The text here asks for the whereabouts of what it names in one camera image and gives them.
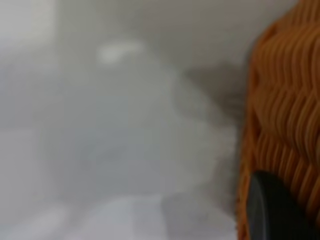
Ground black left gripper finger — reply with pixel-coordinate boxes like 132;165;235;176
247;170;320;240

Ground orange woven wicker basket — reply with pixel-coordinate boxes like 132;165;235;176
235;0;320;240

